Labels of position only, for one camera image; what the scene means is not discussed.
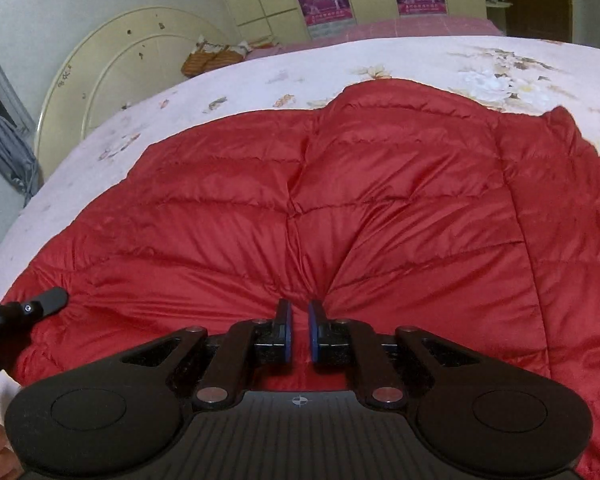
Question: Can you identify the floral bed sheet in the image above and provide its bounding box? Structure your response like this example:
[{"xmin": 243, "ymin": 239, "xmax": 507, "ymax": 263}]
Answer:
[{"xmin": 0, "ymin": 35, "xmax": 600, "ymax": 411}]

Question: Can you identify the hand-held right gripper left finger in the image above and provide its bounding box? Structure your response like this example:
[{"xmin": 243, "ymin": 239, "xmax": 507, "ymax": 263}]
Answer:
[{"xmin": 115, "ymin": 299, "xmax": 295, "ymax": 411}]

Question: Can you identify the cream wardrobe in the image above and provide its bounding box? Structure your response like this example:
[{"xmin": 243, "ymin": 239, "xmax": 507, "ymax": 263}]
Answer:
[{"xmin": 207, "ymin": 0, "xmax": 501, "ymax": 43}]

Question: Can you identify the cream corner shelf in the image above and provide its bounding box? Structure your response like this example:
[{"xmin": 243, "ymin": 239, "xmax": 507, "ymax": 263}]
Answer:
[{"xmin": 482, "ymin": 0, "xmax": 513, "ymax": 36}]

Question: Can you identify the orange woven bag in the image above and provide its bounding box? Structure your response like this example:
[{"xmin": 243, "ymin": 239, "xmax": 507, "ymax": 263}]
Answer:
[{"xmin": 181, "ymin": 35, "xmax": 253, "ymax": 77}]

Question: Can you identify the grey curtain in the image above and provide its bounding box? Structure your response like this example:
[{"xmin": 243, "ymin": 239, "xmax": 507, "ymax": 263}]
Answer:
[{"xmin": 0, "ymin": 5, "xmax": 43, "ymax": 206}]

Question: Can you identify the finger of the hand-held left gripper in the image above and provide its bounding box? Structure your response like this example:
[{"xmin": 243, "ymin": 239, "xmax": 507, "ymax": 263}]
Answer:
[{"xmin": 4, "ymin": 287, "xmax": 70, "ymax": 320}]

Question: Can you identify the red quilted down jacket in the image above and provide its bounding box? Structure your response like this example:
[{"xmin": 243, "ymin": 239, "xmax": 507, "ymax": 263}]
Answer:
[{"xmin": 0, "ymin": 80, "xmax": 600, "ymax": 480}]

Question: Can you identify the brown wooden door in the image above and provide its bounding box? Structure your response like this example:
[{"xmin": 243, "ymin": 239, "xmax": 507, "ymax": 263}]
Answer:
[{"xmin": 497, "ymin": 0, "xmax": 573, "ymax": 43}]

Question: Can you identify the cream round headboard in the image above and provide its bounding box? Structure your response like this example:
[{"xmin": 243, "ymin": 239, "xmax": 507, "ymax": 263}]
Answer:
[{"xmin": 32, "ymin": 6, "xmax": 236, "ymax": 181}]

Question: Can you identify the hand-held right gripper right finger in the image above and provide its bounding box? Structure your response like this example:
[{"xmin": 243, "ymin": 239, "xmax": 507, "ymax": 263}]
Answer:
[{"xmin": 307, "ymin": 299, "xmax": 483, "ymax": 408}]

